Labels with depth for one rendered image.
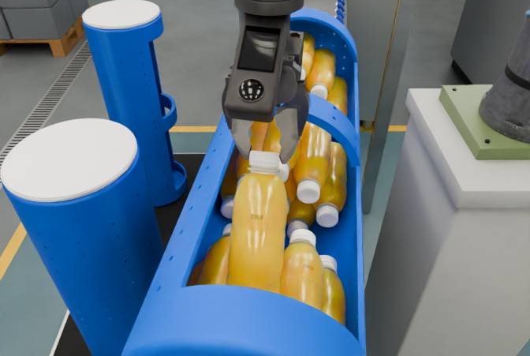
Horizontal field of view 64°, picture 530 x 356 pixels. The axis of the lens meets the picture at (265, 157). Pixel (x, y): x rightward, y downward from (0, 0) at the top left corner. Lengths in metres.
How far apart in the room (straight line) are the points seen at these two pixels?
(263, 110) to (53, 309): 1.78
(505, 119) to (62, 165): 0.85
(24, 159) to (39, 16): 3.03
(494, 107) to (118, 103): 1.35
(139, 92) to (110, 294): 0.85
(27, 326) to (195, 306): 1.65
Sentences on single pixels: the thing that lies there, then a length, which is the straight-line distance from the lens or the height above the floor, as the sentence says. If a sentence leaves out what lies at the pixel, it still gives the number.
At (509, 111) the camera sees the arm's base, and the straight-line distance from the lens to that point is 0.83.
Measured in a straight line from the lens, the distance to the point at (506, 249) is 0.91.
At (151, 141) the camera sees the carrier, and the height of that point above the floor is 0.53.
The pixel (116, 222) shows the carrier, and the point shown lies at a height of 0.93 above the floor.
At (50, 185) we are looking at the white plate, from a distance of 0.94.
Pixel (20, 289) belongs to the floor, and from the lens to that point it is 2.20.
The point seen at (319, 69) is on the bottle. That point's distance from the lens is 1.03.
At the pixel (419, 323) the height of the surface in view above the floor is 0.73.
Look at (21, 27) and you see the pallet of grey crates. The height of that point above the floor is 0.25.
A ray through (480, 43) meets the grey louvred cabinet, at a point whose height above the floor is 0.38.
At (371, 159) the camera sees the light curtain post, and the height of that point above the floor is 0.36.
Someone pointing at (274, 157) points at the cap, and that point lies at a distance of 0.52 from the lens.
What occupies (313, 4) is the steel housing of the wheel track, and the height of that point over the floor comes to 0.93.
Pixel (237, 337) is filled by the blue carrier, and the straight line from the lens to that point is 0.43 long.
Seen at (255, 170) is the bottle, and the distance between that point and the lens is 0.52.
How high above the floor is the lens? 1.61
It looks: 39 degrees down
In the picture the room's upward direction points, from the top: straight up
